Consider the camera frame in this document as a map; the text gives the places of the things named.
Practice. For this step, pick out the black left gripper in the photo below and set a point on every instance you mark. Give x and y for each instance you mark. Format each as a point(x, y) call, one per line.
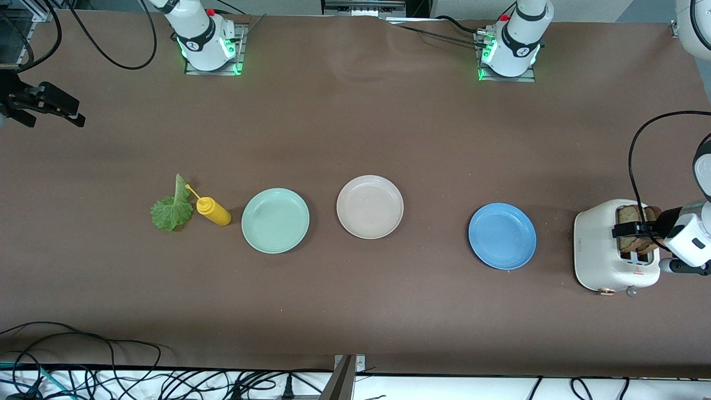
point(668, 218)

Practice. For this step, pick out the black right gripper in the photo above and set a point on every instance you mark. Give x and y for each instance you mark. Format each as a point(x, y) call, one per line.
point(12, 95)

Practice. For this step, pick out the brown bread slice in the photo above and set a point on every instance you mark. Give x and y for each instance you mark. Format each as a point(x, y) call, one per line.
point(630, 214)
point(652, 214)

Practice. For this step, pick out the green lettuce leaf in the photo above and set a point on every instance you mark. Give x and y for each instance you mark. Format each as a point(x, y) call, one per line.
point(169, 214)

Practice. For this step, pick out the yellow mustard squeeze bottle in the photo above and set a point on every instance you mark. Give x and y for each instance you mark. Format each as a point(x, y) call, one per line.
point(214, 211)

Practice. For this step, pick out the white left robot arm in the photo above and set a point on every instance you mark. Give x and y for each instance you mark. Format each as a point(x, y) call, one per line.
point(689, 236)

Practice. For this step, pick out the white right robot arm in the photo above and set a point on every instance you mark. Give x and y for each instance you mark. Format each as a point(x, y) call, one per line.
point(200, 39)

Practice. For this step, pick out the blue plate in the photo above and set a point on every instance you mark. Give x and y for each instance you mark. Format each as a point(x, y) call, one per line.
point(502, 236)

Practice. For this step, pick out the mint green plate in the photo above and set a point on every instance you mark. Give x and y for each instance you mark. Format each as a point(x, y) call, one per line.
point(275, 221)

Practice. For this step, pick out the beige plate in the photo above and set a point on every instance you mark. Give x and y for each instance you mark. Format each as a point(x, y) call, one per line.
point(369, 206)

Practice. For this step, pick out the white two-slot toaster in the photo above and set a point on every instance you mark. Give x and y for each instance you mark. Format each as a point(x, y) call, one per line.
point(597, 250)

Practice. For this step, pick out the black equipment box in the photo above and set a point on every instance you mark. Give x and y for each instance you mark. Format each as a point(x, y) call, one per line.
point(364, 6)

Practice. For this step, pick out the black power plug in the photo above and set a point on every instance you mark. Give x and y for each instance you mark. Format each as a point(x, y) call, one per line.
point(288, 389)

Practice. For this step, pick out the aluminium profile rail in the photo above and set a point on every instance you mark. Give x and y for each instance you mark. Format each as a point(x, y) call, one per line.
point(39, 15)
point(676, 30)

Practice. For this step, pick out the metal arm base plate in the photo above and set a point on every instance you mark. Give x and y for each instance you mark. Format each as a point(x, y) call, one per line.
point(508, 79)
point(239, 55)

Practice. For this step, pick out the grey metal mount bracket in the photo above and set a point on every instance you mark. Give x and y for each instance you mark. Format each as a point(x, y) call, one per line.
point(341, 383)

